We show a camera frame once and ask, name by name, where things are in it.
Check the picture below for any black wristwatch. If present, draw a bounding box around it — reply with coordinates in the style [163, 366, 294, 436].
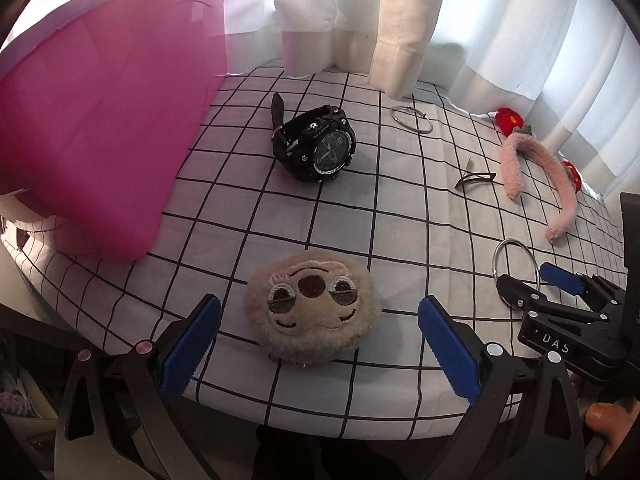
[271, 92, 357, 183]

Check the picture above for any small silver bangle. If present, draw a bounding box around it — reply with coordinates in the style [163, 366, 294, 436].
[390, 105, 434, 135]

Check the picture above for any person's right hand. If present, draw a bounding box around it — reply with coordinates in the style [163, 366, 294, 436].
[570, 375, 640, 461]

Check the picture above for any pink fuzzy strawberry headband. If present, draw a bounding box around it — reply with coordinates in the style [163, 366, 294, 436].
[492, 107, 583, 245]

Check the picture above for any dark metal hair clip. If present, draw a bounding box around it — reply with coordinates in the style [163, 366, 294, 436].
[454, 157, 497, 191]

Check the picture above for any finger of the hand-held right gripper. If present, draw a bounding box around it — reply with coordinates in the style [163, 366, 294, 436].
[539, 261, 631, 311]
[496, 274, 608, 328]

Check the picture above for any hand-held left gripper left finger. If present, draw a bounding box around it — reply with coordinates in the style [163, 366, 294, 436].
[52, 294, 222, 480]

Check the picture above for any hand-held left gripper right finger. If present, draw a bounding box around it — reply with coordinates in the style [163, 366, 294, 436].
[417, 296, 588, 480]

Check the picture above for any beige plush sloth face pouch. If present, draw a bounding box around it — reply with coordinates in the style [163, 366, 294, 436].
[243, 252, 383, 366]

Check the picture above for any large silver bangle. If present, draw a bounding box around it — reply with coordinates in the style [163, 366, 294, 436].
[492, 237, 542, 291]

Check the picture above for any cream curtain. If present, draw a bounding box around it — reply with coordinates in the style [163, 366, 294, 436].
[272, 0, 451, 98]

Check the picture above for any white sheer curtain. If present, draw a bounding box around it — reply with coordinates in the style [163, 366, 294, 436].
[415, 0, 640, 198]

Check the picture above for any pink storage box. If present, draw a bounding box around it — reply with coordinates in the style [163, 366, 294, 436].
[0, 0, 236, 261]

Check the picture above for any black checked white tablecloth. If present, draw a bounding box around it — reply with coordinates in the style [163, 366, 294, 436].
[0, 67, 631, 441]

